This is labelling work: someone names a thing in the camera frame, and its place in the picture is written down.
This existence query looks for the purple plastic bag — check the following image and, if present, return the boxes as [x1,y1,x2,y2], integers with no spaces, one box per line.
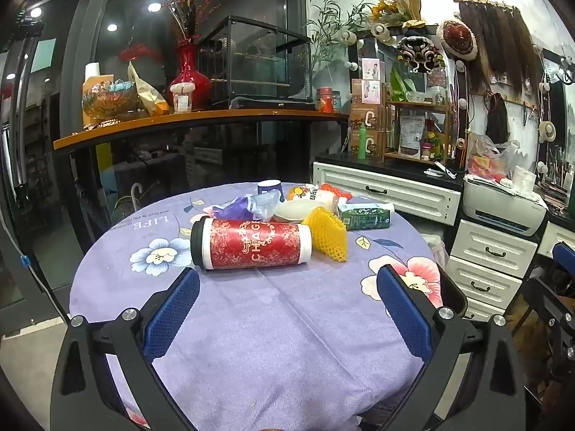
[211,195,259,223]

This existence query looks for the white orange-label drink bottle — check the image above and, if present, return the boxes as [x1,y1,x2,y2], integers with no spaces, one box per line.
[287,184,339,216]

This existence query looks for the red embroidered hat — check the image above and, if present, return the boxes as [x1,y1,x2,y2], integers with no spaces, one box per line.
[437,19,477,60]

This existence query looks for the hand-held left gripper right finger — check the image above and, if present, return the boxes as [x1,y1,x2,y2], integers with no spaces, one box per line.
[376,264,526,431]

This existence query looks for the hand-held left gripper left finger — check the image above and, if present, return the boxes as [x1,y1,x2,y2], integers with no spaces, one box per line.
[49,267,203,431]

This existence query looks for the ornate headdress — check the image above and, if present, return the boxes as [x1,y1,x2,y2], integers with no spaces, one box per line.
[395,36,446,73]

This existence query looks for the purple floral tablecloth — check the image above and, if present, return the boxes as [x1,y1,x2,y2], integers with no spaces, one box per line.
[69,182,450,431]

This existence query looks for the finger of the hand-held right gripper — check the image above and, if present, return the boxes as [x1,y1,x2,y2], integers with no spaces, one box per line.
[522,275,575,324]
[552,241,575,279]

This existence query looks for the clear plastic bag with packets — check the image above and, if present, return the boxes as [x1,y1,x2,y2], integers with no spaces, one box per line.
[467,134,520,185]

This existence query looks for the blue and white paper cup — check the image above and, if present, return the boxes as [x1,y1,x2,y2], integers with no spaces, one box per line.
[257,180,283,202]

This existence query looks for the hanging hair extensions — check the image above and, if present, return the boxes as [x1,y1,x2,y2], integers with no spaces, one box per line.
[458,0,543,89]

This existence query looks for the white printer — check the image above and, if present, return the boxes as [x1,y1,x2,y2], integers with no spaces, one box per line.
[463,175,548,237]

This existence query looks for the dried red berry branches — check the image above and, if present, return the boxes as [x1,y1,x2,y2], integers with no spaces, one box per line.
[162,0,221,46]

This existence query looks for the sunflower bouquet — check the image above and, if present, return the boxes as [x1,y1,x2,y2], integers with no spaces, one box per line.
[371,0,425,28]

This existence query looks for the white small drawer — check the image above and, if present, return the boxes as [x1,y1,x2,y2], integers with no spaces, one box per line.
[463,297,506,323]
[537,221,567,260]
[445,256,524,310]
[450,219,538,279]

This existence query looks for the white wide drawer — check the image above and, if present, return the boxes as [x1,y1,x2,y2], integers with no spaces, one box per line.
[313,162,463,226]

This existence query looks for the green tissue packet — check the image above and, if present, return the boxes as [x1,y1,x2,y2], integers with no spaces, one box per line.
[338,202,395,231]

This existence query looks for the wooden rack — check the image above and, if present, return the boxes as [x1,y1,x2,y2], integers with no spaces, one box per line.
[384,98,452,165]

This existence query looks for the green leafy plant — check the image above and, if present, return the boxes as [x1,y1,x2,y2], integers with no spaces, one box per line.
[308,0,382,73]

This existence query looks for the golden decorated bowl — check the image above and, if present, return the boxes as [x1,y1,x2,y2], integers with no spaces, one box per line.
[82,78,138,123]

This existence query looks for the plastic drink cup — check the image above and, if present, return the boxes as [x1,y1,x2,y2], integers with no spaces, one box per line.
[172,83,195,113]

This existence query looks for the glass terrarium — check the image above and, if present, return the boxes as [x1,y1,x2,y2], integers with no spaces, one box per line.
[198,15,313,105]

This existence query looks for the red patterned drink cup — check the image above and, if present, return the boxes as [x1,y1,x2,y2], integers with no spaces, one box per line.
[190,216,312,271]

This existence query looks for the red foam fruit net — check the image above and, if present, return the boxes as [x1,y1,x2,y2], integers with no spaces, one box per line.
[320,183,355,201]

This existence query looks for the yellow foam fruit net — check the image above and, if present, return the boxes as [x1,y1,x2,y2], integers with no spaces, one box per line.
[301,207,349,262]

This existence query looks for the white face mask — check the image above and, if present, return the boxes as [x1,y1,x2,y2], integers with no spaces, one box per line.
[273,199,316,224]

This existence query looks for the wooden counter shelf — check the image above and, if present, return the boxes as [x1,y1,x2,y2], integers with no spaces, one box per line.
[53,108,350,151]

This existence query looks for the black hanging wig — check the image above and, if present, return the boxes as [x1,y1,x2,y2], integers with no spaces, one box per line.
[487,93,509,143]

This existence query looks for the brown box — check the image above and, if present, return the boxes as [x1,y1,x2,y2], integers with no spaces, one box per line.
[350,131,385,159]
[350,104,385,132]

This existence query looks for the red vase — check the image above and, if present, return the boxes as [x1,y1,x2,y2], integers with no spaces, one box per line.
[168,44,212,111]

